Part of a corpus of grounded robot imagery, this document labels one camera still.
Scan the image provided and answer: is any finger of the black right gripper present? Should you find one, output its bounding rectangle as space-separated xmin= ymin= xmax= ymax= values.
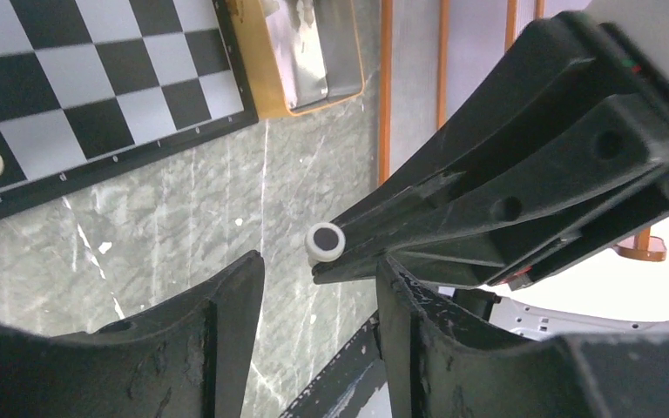
xmin=313 ymin=95 xmax=669 ymax=288
xmin=333 ymin=11 xmax=632 ymax=231

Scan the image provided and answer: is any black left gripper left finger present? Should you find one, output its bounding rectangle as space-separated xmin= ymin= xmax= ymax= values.
xmin=0 ymin=251 xmax=265 ymax=417

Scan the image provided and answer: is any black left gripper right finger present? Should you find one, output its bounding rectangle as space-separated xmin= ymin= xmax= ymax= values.
xmin=376 ymin=257 xmax=669 ymax=417

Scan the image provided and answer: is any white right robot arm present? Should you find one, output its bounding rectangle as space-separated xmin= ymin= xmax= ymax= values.
xmin=304 ymin=9 xmax=669 ymax=340

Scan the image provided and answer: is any yellow tray of white pieces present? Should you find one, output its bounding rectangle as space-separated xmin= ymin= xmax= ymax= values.
xmin=226 ymin=0 xmax=365 ymax=118

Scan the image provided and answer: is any black white chess board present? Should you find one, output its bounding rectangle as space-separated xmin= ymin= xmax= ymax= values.
xmin=0 ymin=0 xmax=258 ymax=219

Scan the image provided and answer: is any orange wooden rack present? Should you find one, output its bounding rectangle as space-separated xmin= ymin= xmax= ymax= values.
xmin=377 ymin=0 xmax=668 ymax=264

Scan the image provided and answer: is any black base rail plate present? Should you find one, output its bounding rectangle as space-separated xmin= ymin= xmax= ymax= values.
xmin=281 ymin=313 xmax=391 ymax=417

